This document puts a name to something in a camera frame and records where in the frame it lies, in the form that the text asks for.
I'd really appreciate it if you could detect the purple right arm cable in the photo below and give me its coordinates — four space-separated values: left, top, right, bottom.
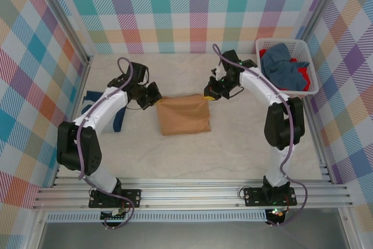
212 44 309 228

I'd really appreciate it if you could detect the folded blue and white t-shirt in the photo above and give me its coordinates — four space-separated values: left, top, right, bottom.
82 90 128 134

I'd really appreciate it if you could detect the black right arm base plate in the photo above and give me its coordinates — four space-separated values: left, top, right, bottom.
243 186 298 208

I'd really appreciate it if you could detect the grey-blue crumpled t-shirt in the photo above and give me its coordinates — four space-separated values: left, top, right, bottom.
260 43 311 91

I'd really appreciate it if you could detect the white slotted cable tray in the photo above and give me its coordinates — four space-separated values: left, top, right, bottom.
45 209 268 223

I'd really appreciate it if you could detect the aluminium mounting rail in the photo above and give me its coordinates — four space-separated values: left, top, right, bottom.
31 176 355 211

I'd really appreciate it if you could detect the tan printed t-shirt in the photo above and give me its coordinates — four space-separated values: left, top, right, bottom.
156 93 212 137

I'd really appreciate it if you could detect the grey metal panel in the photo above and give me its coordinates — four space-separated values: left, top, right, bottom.
37 222 350 249

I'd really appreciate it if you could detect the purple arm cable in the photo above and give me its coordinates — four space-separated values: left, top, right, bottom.
212 44 309 228
76 58 136 230

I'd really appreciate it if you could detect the white plastic laundry basket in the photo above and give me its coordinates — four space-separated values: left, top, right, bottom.
255 38 321 96

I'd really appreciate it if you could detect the small circuit board with led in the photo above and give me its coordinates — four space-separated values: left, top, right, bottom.
267 208 287 224

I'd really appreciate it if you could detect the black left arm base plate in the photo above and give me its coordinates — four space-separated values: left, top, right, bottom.
88 188 143 209

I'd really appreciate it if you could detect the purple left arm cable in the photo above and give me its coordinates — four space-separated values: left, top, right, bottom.
76 58 136 230

